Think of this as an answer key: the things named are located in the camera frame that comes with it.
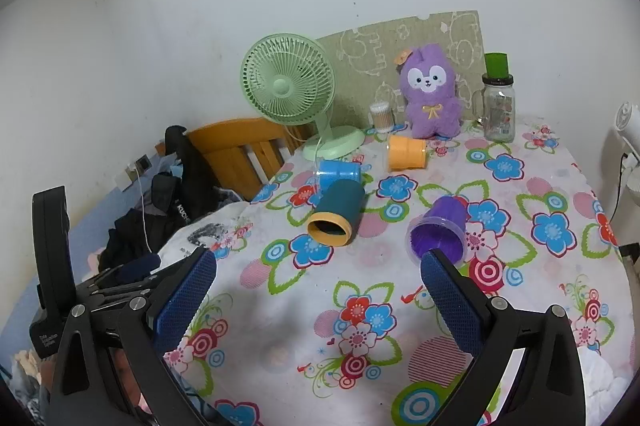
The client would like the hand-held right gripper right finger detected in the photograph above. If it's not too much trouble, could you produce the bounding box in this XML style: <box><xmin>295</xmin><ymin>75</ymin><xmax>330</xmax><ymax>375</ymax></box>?
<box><xmin>420</xmin><ymin>250</ymin><xmax>586</xmax><ymax>426</ymax></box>

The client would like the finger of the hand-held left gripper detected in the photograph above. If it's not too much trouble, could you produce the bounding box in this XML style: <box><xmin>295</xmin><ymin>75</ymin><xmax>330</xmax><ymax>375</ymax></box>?
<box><xmin>82</xmin><ymin>254</ymin><xmax>163</xmax><ymax>287</ymax></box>
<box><xmin>75</xmin><ymin>283</ymin><xmax>151</xmax><ymax>307</ymax></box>

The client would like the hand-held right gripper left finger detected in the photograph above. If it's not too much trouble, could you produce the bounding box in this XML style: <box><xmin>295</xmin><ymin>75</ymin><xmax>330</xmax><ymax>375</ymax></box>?
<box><xmin>47</xmin><ymin>248</ymin><xmax>221</xmax><ymax>426</ymax></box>

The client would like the purple cup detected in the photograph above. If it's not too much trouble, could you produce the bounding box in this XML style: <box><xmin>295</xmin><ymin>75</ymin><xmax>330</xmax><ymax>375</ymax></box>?
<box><xmin>406</xmin><ymin>196</ymin><xmax>469</xmax><ymax>265</ymax></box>

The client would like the teal cup with yellow rim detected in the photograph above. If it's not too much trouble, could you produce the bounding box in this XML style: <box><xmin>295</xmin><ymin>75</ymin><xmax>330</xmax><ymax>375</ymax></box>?
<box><xmin>306</xmin><ymin>179</ymin><xmax>367</xmax><ymax>247</ymax></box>

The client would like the orange cup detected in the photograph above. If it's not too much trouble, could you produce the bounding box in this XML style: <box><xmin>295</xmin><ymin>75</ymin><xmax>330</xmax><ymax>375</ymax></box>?
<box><xmin>385</xmin><ymin>135</ymin><xmax>429</xmax><ymax>173</ymax></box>

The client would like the blue cup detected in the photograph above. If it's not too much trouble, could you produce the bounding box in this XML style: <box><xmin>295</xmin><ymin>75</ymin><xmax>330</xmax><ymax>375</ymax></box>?
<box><xmin>315</xmin><ymin>159</ymin><xmax>362</xmax><ymax>191</ymax></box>

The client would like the black clothes pile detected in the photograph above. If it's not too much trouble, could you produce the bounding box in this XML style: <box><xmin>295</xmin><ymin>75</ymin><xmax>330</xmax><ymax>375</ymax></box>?
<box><xmin>97</xmin><ymin>125</ymin><xmax>222</xmax><ymax>273</ymax></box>

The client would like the floral tablecloth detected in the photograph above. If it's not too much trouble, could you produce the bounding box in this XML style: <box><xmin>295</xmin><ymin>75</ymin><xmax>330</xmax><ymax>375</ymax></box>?
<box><xmin>160</xmin><ymin>113</ymin><xmax>637</xmax><ymax>426</ymax></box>

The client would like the white printed cloth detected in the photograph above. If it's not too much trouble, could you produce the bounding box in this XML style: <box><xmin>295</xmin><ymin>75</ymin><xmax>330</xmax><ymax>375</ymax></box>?
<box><xmin>160</xmin><ymin>201</ymin><xmax>256</xmax><ymax>267</ymax></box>

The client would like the wooden chair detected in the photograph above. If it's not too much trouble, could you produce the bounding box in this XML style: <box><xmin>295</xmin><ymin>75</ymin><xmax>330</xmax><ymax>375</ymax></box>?
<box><xmin>155</xmin><ymin>118</ymin><xmax>308</xmax><ymax>201</ymax></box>

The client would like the white quilt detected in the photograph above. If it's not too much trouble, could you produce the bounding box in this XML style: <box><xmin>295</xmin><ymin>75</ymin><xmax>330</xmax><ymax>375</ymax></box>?
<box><xmin>575</xmin><ymin>346</ymin><xmax>629</xmax><ymax>418</ymax></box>

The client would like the purple plush toy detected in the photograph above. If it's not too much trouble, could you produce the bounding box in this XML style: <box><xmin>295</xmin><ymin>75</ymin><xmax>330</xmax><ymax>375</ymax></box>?
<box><xmin>394</xmin><ymin>46</ymin><xmax>463</xmax><ymax>141</ymax></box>

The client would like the cotton swab jar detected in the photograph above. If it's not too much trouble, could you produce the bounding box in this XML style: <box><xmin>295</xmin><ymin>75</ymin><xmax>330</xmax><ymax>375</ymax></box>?
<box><xmin>369</xmin><ymin>102</ymin><xmax>396</xmax><ymax>134</ymax></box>

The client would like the glass bottle with green cap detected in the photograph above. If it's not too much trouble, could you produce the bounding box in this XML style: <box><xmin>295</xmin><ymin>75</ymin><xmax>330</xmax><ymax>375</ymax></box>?
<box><xmin>472</xmin><ymin>52</ymin><xmax>517</xmax><ymax>143</ymax></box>

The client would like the green desk fan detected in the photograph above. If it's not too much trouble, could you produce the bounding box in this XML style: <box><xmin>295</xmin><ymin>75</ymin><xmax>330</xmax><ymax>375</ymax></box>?
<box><xmin>240</xmin><ymin>34</ymin><xmax>367</xmax><ymax>161</ymax></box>

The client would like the white fan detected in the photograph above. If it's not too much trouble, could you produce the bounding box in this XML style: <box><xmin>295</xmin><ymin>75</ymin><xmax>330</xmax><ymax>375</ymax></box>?
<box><xmin>602</xmin><ymin>102</ymin><xmax>640</xmax><ymax>209</ymax></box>

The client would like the white cable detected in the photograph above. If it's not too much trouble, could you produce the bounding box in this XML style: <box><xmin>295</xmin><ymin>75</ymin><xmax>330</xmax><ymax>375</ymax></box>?
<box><xmin>126</xmin><ymin>161</ymin><xmax>154</xmax><ymax>257</ymax></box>

